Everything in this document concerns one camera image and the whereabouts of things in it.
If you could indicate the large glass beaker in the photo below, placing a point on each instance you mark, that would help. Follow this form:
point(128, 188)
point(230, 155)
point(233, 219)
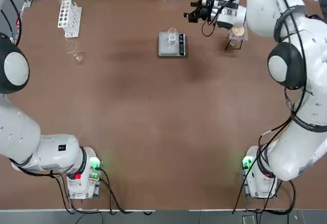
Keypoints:
point(79, 57)

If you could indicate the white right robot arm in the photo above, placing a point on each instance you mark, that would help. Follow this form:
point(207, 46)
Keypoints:
point(293, 144)

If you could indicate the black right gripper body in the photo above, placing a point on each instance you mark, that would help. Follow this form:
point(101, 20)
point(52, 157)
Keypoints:
point(205, 13)

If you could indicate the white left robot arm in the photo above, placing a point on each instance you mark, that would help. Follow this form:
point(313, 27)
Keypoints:
point(25, 137)

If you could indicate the small glass beaker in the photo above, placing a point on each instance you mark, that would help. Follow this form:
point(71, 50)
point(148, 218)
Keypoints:
point(172, 38)

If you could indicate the white test tube rack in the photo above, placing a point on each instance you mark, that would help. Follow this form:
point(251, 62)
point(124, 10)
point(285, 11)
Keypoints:
point(64, 14)

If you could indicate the black tripod stand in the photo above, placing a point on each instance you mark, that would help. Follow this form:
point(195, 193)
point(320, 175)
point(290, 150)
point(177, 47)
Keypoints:
point(227, 45)

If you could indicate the glass alcohol lamp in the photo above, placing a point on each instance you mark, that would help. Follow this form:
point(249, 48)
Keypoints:
point(233, 40)

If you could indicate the silver digital balance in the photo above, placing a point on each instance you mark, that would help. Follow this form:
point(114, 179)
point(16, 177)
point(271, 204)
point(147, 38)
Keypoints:
point(166, 48)

